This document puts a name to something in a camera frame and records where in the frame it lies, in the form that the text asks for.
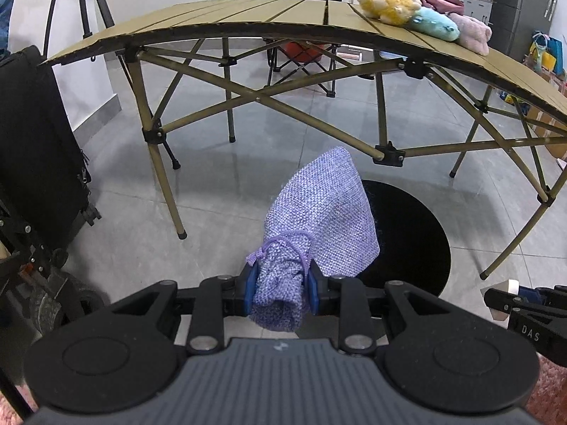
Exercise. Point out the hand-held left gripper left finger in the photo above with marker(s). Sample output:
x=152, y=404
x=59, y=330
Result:
x=250, y=290

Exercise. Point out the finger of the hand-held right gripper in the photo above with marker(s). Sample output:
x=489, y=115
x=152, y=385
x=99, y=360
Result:
x=505, y=301

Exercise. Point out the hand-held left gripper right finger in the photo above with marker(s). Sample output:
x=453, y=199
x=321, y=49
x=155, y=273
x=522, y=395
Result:
x=312, y=287

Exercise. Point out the black round bin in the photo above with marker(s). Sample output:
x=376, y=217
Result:
x=412, y=239

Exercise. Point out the yellow plush toy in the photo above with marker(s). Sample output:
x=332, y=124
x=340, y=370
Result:
x=390, y=5

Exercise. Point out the pink satin pouch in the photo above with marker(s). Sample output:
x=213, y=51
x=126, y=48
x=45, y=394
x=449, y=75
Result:
x=443, y=0

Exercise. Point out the pink fluffy rug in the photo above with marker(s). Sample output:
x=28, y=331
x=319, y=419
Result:
x=553, y=389

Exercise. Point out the stack of cardboard boxes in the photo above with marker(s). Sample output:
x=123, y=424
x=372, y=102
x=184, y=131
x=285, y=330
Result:
x=551, y=119

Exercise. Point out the blue gift bag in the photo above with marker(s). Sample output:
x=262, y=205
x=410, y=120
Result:
x=549, y=55

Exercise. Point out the black suitcase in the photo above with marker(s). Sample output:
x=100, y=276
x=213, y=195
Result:
x=35, y=141

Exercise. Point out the pink plush toy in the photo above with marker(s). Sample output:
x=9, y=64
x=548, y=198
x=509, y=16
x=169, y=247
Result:
x=474, y=33

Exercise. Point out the beige folding table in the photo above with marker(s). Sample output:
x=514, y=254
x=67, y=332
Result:
x=248, y=13

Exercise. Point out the blue green plush toy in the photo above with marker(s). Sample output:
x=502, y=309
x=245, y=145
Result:
x=434, y=23

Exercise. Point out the grey refrigerator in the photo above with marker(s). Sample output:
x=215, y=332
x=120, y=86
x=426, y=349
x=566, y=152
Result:
x=518, y=9

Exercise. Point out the black tripod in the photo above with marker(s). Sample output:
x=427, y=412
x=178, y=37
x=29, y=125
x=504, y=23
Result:
x=84, y=9

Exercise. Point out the blue cushion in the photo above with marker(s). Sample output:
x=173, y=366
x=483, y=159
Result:
x=5, y=9

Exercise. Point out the black frame folding cart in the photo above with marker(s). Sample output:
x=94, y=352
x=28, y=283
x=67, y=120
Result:
x=53, y=283

